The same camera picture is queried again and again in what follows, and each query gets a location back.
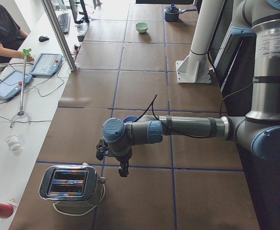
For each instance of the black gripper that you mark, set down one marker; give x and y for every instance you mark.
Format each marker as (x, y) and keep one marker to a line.
(123, 158)

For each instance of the blue bowl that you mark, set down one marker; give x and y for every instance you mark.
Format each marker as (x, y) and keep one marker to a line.
(131, 118)

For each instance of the green bowl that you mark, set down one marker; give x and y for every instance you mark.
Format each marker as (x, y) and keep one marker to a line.
(141, 27)

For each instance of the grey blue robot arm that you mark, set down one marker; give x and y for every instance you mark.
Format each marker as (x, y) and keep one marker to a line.
(258, 131)

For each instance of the silver toaster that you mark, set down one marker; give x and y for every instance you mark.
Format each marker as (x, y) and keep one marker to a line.
(72, 186)

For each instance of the paper cup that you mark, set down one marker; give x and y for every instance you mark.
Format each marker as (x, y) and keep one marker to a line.
(12, 142)

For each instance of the white pole with base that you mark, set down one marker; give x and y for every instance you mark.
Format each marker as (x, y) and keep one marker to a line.
(194, 68)

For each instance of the far teach pendant tablet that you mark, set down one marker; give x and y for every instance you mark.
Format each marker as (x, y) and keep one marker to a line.
(46, 65)

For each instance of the teach pendant tablet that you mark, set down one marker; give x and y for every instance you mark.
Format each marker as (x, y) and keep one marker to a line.
(10, 86)
(46, 65)

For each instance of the near teach pendant tablet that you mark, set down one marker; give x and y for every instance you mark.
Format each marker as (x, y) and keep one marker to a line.
(10, 86)

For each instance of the black computer mouse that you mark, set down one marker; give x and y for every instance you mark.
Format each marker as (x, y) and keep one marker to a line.
(43, 38)

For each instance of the black monitor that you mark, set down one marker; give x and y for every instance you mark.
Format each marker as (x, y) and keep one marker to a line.
(79, 11)

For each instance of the black keyboard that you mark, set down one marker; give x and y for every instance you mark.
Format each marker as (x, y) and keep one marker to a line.
(64, 22)

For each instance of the blue saucepan with lid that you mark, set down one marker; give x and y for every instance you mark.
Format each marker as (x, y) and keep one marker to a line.
(172, 13)

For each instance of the person in black shirt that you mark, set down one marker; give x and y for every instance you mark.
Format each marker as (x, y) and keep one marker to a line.
(11, 37)

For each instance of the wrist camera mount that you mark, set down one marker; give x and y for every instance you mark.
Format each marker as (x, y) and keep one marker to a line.
(102, 150)

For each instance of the aluminium frame post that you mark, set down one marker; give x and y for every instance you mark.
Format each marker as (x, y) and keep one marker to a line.
(50, 12)

